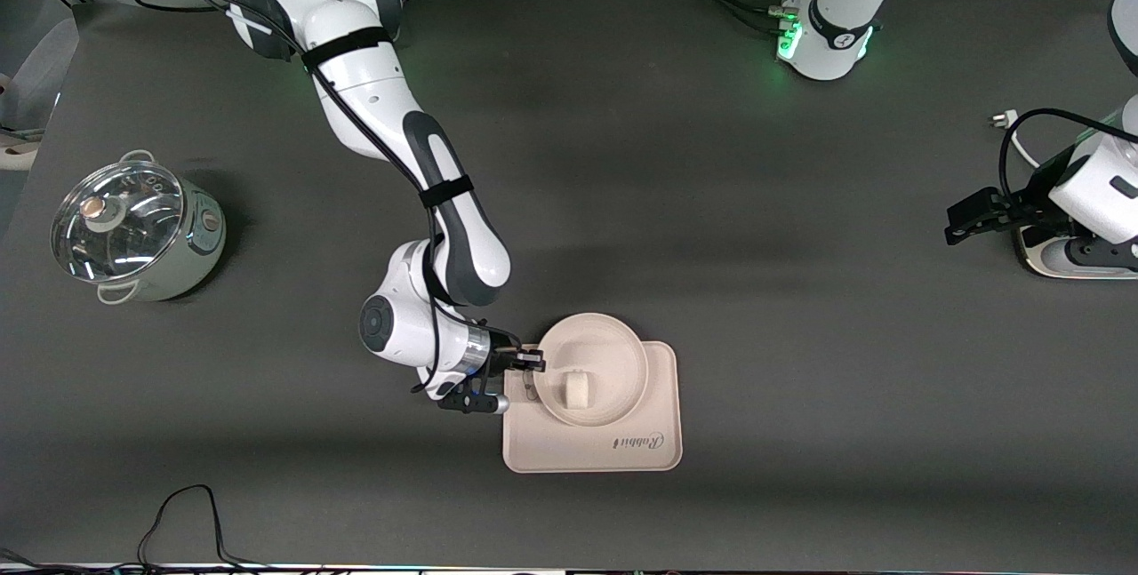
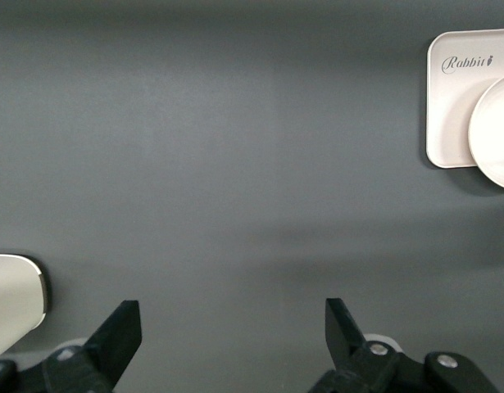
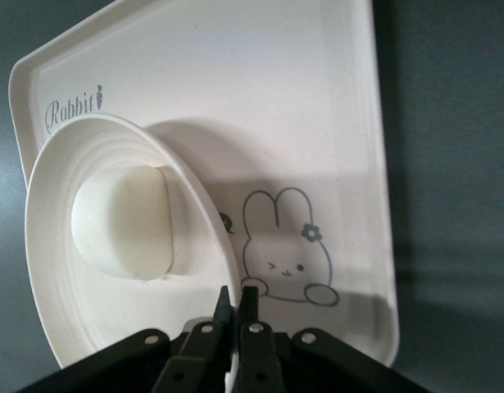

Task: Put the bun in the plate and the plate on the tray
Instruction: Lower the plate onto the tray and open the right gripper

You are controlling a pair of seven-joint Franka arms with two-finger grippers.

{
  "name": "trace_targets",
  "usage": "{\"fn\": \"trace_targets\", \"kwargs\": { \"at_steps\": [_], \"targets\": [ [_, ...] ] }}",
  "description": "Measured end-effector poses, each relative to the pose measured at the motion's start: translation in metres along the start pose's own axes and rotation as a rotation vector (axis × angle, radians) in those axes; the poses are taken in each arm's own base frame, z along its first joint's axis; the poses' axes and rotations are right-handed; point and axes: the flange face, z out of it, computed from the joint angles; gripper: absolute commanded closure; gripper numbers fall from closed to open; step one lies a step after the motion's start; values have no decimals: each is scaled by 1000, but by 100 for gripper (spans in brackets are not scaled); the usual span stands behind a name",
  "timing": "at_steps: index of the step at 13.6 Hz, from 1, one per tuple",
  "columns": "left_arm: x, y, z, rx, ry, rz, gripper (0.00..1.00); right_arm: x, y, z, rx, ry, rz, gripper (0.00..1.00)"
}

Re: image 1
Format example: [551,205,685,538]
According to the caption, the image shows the white power cable with plug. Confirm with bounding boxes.
[990,110,1041,169]

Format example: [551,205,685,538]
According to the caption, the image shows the beige round plate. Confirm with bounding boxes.
[533,313,650,429]

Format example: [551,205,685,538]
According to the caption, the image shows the pale green electric pot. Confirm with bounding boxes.
[51,149,228,306]

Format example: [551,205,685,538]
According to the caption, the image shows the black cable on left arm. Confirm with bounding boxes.
[999,108,1138,198]

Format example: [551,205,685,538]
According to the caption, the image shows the beige rectangular rabbit tray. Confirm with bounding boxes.
[503,341,684,475]

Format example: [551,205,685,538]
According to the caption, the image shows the thin black cable loop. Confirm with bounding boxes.
[138,484,268,571]

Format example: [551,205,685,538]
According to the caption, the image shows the glass pot lid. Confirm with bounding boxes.
[51,160,186,284]

